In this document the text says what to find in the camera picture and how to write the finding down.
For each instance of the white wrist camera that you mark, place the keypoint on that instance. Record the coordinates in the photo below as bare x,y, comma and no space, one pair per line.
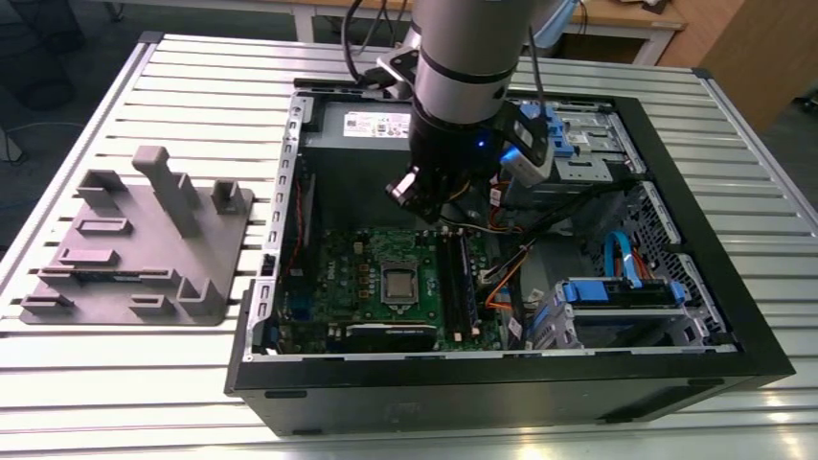
530,165

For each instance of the wooden cabinet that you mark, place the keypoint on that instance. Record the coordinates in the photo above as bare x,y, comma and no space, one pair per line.
760,48

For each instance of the wooden desk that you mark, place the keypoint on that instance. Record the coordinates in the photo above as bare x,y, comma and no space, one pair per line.
639,21

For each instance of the silver CPU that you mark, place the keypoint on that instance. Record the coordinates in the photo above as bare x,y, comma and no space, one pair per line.
400,285

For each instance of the hard disk in blue carrier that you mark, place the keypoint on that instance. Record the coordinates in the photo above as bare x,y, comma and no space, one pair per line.
591,292

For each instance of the blue port connector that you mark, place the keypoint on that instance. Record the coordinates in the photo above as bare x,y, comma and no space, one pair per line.
301,306

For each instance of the metal drive cage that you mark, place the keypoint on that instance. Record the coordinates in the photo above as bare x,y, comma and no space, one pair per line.
587,172

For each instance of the white-clip RAM slot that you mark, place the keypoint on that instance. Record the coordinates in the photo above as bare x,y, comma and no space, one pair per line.
452,282
475,331

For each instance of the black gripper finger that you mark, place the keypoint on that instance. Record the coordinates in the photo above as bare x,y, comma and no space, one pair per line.
418,194

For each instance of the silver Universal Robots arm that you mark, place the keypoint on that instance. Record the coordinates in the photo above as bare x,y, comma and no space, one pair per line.
466,62

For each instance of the black graphics card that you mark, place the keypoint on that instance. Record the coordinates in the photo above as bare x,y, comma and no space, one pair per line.
390,335

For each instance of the grey parts rack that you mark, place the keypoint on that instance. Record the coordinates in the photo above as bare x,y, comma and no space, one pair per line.
160,268

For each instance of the green motherboard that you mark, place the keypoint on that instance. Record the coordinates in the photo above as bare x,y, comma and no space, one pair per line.
344,297

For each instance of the black PC case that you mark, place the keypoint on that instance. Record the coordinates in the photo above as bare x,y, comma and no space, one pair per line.
447,397

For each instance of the dark RAM stick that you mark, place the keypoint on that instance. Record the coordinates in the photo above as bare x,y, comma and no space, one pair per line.
108,277

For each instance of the grey power supply unit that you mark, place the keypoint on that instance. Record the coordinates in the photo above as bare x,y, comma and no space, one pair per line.
344,182

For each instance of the black office chair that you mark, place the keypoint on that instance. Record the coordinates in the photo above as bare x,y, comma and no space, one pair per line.
39,57

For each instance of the metal disk bay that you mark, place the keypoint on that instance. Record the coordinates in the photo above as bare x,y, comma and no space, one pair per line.
568,330

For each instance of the CPU socket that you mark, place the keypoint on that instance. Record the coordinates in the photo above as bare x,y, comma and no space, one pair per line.
399,303

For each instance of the blue drive latch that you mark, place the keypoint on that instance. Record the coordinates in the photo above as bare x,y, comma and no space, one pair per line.
560,141

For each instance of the black-clip RAM slot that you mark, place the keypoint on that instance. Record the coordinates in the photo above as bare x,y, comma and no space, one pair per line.
463,282
444,282

